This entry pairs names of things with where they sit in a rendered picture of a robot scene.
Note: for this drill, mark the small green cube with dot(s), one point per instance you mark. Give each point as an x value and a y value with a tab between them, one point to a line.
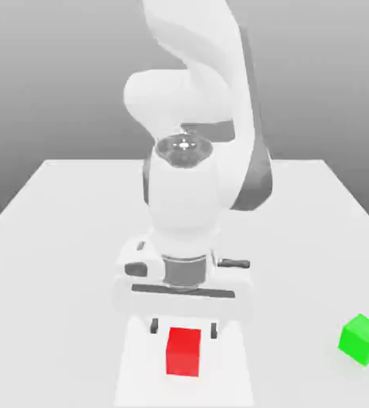
362	339

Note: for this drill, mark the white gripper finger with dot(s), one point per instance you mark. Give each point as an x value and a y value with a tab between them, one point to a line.
154	325
213	330

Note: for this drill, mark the small red cube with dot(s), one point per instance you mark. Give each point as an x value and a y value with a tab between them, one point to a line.
183	352

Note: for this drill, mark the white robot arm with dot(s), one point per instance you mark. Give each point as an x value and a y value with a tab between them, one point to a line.
184	197

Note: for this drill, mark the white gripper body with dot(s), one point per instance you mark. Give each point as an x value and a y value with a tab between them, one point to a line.
184	304

